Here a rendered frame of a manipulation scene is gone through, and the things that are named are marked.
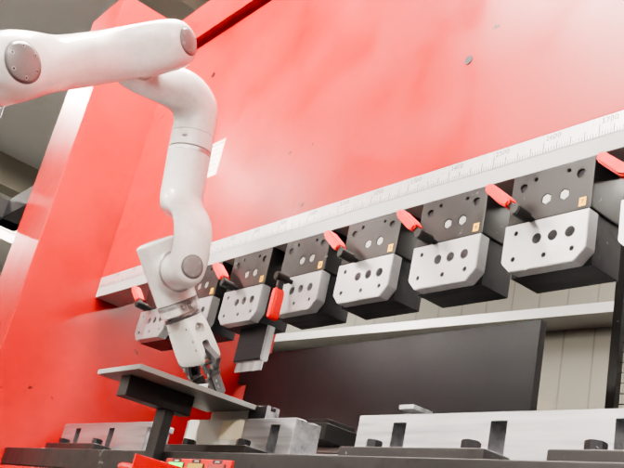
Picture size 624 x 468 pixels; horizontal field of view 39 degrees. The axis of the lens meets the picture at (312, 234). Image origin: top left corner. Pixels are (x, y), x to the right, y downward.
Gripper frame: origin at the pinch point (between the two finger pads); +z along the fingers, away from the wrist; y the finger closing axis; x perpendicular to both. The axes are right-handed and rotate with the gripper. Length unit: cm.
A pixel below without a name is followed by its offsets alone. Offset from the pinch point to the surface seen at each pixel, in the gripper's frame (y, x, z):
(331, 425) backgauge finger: -7.9, -20.1, 17.6
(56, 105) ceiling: 424, -205, -145
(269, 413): -14.0, -2.8, 7.2
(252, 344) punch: -2.2, -12.0, -4.3
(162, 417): -3.0, 13.2, 0.7
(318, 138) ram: -14, -39, -41
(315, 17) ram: 1, -63, -70
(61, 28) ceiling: 325, -176, -170
